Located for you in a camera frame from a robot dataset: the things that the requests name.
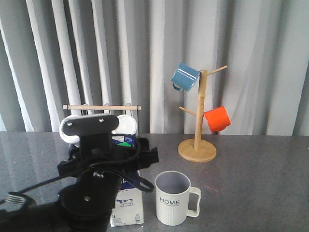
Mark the orange enamel mug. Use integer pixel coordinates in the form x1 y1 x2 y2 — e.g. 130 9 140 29
203 106 231 132

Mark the black wire mug rack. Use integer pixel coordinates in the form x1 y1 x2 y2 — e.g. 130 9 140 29
62 104 141 135

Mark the wooden mug tree stand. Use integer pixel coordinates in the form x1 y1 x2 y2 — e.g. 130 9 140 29
178 65 228 163

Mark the blue enamel mug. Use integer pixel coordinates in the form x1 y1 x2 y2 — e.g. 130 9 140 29
171 62 200 92

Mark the blue white milk carton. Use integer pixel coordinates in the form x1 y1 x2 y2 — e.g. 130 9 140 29
110 134 145 228

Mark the white ribbed mug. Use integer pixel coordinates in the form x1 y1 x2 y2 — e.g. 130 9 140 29
112 115 138 135

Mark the grey pleated curtain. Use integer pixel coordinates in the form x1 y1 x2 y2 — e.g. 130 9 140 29
0 0 309 136

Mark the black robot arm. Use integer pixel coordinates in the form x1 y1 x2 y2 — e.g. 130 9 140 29
0 138 159 232

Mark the white smiley face mug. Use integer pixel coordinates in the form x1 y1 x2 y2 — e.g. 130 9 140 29
59 115 80 146

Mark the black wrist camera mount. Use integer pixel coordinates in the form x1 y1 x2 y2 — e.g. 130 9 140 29
59 114 119 160

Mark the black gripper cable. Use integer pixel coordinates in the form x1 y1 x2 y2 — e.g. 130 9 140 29
0 145 155 206

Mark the white HOME mug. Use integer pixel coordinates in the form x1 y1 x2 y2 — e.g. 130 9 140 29
154 171 202 226

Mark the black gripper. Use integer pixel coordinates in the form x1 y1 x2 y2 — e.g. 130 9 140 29
57 137 159 218

